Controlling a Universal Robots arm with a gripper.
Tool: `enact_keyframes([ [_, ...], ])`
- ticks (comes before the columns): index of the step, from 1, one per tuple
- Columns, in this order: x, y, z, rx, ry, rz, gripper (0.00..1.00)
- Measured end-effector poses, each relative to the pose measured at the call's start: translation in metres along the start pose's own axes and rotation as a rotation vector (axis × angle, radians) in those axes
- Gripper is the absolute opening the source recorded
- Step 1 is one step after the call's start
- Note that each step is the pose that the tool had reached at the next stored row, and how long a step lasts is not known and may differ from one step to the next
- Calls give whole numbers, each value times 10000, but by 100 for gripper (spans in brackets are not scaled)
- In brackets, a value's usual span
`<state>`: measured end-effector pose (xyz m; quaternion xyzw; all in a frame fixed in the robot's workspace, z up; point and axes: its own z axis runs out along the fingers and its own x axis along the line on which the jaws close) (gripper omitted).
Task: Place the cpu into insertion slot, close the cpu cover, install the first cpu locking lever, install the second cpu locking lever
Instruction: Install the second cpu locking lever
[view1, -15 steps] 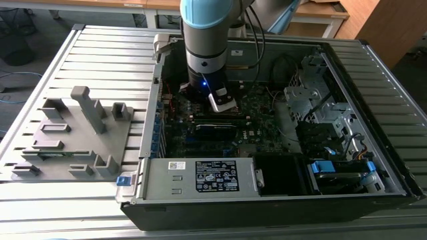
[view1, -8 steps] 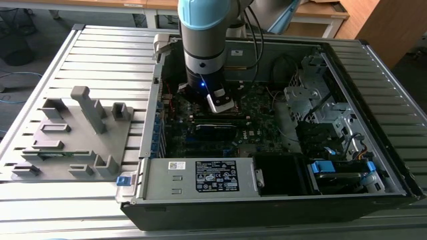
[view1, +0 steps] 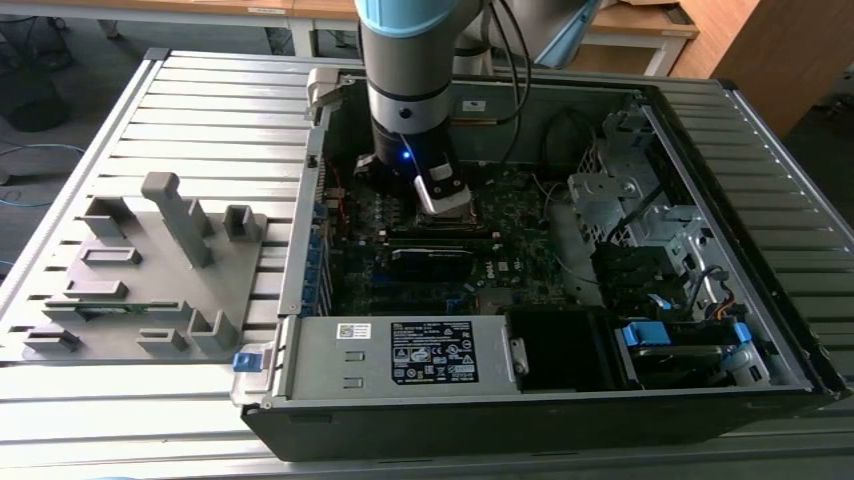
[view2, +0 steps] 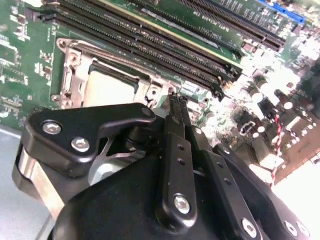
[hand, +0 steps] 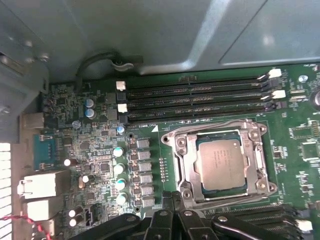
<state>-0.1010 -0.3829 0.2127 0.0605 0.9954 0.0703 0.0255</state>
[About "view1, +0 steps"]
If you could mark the grey chipset heatsink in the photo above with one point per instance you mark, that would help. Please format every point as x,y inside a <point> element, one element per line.
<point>496,297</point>

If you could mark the metal drive cage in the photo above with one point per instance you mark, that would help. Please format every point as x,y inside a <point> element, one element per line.
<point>600,195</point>

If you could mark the blue case latch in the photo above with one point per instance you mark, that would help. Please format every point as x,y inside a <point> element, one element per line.
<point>246,362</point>

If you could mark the grey parts rack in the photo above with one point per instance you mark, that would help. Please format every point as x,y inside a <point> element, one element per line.
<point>166,300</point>

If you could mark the grey power supply unit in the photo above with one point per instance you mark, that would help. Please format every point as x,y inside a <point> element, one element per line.
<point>320,370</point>

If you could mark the wooden cabinet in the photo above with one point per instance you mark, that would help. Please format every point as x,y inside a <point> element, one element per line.
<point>767,50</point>

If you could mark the wooden desk white legs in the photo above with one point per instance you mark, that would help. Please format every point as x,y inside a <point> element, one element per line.
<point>133,5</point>
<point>633,27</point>

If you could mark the black open PC case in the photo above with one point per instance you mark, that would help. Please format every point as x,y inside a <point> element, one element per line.
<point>467,430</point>

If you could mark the CPU socket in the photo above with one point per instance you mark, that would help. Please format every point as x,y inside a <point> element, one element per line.
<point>445,225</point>

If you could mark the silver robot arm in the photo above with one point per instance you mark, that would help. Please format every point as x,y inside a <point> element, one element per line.
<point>407,65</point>

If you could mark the blue disk carrier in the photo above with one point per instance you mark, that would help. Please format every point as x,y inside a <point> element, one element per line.
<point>643,334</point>

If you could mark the black bag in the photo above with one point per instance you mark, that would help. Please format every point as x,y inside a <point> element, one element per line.
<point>36,110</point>

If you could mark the green RAM stick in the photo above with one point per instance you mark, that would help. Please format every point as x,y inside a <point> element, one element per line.
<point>106,311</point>

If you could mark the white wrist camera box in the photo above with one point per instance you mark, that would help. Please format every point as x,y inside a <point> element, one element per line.
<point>443,197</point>

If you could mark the green motherboard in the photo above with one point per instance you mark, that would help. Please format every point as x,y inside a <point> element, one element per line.
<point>527,240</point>

